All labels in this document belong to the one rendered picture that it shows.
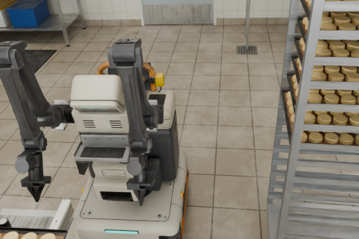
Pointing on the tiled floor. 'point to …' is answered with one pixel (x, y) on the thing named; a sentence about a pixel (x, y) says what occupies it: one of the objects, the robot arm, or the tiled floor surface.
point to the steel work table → (61, 20)
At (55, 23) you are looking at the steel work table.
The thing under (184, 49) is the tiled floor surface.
